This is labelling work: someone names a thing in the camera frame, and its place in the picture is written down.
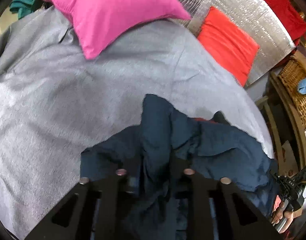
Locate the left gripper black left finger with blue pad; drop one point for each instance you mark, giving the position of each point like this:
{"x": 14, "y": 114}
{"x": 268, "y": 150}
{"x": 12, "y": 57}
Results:
{"x": 91, "y": 210}

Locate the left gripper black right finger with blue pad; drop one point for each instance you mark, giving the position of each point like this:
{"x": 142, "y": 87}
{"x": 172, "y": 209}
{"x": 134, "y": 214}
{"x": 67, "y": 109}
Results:
{"x": 217, "y": 209}

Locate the dark navy blue garment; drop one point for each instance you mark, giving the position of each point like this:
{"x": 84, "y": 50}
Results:
{"x": 213, "y": 148}

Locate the person's right hand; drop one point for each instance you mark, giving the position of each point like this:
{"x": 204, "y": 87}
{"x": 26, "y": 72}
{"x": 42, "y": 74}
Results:
{"x": 282, "y": 216}

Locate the wooden bedside shelf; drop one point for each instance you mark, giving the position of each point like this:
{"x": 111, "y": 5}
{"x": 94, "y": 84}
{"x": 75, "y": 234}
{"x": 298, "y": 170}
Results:
{"x": 285, "y": 127}

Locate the light blue cloth in basket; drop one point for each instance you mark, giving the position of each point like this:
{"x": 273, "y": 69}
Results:
{"x": 302, "y": 87}

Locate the grey bed sheet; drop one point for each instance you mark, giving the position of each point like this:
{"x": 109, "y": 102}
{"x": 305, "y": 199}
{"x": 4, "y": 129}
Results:
{"x": 54, "y": 103}

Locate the red-orange pillow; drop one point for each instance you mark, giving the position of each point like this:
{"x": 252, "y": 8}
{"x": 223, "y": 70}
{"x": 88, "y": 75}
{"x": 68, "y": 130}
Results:
{"x": 230, "y": 46}

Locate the red cloth on headboard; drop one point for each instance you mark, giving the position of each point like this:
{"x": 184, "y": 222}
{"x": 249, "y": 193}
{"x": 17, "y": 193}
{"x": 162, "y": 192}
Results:
{"x": 289, "y": 17}

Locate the silver quilted headboard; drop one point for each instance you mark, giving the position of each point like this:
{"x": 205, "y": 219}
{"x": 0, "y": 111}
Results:
{"x": 257, "y": 19}

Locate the pink pillow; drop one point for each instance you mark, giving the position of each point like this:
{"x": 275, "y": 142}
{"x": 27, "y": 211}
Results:
{"x": 98, "y": 23}

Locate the beige mattress edge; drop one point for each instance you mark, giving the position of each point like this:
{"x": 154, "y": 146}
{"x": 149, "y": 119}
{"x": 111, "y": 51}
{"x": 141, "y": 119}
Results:
{"x": 6, "y": 19}

